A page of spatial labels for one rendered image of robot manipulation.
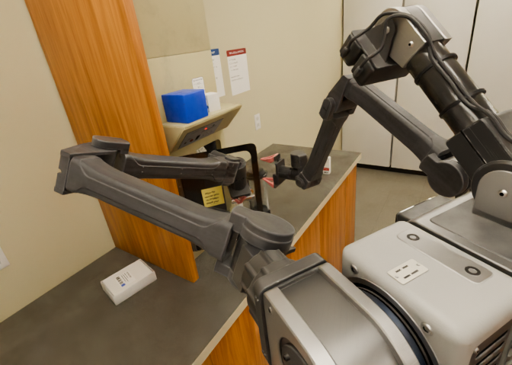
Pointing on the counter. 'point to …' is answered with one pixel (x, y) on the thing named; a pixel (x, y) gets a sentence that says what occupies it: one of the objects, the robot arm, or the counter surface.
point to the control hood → (176, 135)
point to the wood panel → (107, 94)
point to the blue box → (185, 105)
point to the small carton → (212, 101)
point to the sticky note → (212, 196)
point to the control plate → (200, 133)
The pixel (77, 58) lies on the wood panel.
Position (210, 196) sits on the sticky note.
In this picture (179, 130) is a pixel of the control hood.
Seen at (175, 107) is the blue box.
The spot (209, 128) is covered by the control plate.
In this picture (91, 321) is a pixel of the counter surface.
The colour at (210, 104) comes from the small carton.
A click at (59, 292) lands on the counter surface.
